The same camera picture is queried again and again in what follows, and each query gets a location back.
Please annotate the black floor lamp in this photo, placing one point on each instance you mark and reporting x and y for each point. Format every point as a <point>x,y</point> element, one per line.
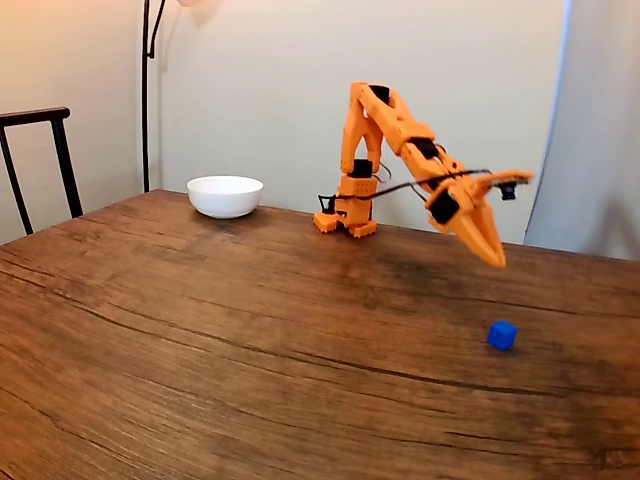
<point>145,100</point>

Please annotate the white curtain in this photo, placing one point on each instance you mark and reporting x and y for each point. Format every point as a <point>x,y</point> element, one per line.
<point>590,150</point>

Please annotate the blue cube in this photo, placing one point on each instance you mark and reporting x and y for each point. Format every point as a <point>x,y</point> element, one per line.
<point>501,335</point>

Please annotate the black chair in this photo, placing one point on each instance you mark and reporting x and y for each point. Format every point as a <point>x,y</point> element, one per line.
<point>60,150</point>

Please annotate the black table clamp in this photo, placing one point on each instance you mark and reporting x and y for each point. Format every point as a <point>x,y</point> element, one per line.
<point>326,204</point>

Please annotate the white bowl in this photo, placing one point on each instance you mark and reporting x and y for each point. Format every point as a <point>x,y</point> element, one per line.
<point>225,197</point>

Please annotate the orange camera mount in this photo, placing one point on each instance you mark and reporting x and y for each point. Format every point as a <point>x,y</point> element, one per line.
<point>510,176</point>

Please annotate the small black camera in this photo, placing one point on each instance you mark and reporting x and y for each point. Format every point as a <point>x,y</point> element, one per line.
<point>508,192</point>

